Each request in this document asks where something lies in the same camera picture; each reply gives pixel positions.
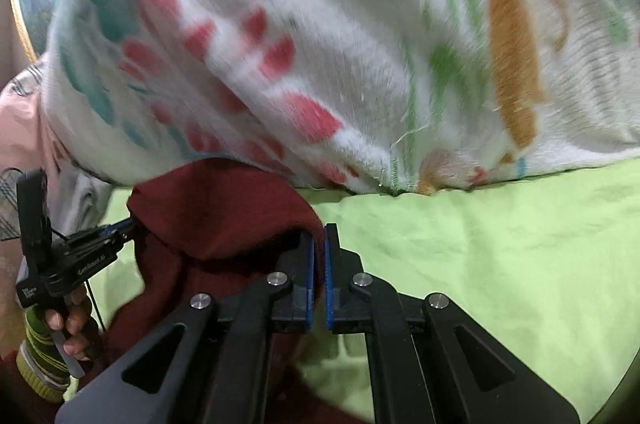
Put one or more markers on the maroon knit sweater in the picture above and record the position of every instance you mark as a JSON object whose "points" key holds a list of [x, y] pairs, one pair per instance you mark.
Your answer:
{"points": [[215, 214]]}

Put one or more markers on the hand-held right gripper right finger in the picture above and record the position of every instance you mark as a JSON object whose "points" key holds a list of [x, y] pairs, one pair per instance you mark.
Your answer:
{"points": [[330, 276]]}

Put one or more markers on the person's left forearm striped sleeve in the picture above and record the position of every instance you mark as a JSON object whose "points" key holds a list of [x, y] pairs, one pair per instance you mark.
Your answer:
{"points": [[37, 346]]}

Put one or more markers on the grey towel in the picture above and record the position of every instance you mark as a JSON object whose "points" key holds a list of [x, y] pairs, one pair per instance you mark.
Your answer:
{"points": [[90, 204]]}

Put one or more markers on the light green bed sheet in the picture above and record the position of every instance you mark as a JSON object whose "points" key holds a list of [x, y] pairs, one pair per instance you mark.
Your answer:
{"points": [[475, 254]]}

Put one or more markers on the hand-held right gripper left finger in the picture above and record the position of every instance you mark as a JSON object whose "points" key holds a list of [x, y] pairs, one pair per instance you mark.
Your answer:
{"points": [[309, 276]]}

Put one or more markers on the person's left hand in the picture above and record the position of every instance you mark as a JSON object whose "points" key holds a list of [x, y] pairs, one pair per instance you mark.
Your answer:
{"points": [[75, 316]]}

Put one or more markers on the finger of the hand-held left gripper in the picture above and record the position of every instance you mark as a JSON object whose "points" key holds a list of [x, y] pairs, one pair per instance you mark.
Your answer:
{"points": [[112, 231]]}

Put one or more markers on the pink quilt with plaid heart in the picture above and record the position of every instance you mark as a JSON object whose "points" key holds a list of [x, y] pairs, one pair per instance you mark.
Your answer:
{"points": [[20, 133]]}

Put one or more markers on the white floral blanket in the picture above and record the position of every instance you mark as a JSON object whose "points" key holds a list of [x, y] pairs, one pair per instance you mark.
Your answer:
{"points": [[325, 53]]}

